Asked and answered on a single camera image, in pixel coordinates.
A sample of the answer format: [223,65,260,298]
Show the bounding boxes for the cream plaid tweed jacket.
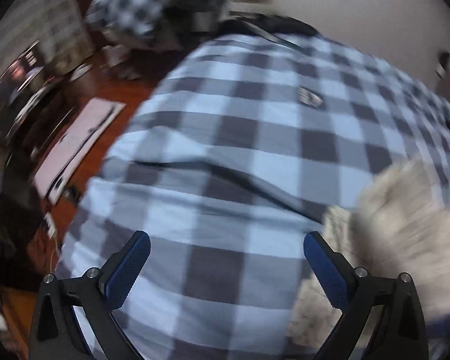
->
[288,158,450,358]

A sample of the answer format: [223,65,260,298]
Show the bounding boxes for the black clothing pile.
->
[214,13,320,50]

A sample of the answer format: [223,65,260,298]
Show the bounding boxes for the blue checkered bed sheet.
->
[56,34,450,359]

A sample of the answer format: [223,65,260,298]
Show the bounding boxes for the rumpled blue checkered quilt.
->
[85,0,225,45]

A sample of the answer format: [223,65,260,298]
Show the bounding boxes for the white wall lamp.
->
[435,49,450,80]

